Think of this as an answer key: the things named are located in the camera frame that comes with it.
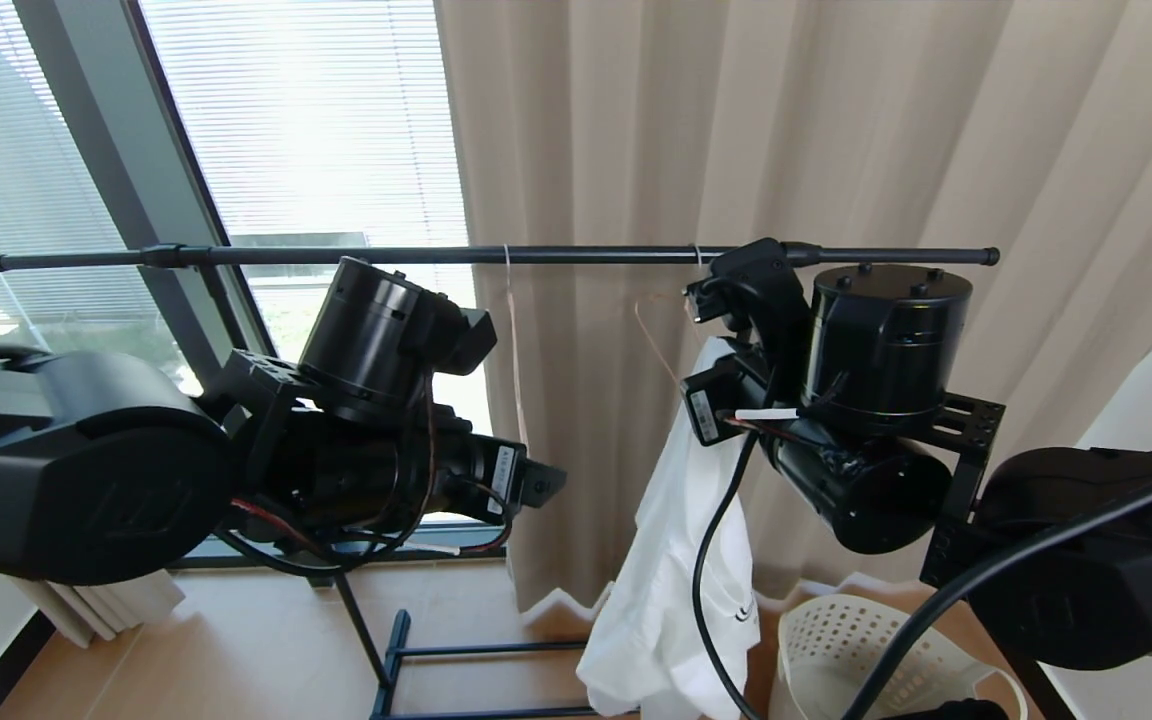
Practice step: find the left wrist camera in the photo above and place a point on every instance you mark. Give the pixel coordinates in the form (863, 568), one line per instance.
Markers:
(461, 340)

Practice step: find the pink clothes hanger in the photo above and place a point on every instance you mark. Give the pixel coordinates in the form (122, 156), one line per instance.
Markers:
(518, 380)
(698, 256)

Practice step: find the black clothes rack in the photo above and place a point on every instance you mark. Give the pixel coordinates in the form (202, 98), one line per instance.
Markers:
(336, 255)

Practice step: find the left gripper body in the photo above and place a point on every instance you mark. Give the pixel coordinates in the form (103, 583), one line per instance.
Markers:
(501, 480)

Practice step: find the white laundry basket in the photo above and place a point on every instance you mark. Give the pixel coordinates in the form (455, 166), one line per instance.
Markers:
(836, 640)

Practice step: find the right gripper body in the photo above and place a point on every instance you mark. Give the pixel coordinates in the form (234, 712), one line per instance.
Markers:
(704, 410)

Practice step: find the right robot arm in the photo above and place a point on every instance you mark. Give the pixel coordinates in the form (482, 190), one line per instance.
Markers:
(886, 340)

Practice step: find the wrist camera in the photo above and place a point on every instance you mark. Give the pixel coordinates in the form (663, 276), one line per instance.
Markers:
(756, 280)
(461, 340)

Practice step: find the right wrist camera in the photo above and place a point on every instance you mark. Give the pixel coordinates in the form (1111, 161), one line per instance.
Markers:
(756, 280)

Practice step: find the beige curtain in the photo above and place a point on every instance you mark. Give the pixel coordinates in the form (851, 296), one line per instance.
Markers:
(106, 605)
(936, 130)

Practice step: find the white garment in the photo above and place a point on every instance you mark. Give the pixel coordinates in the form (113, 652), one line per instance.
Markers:
(666, 560)

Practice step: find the window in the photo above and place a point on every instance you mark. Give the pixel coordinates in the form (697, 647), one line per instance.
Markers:
(316, 120)

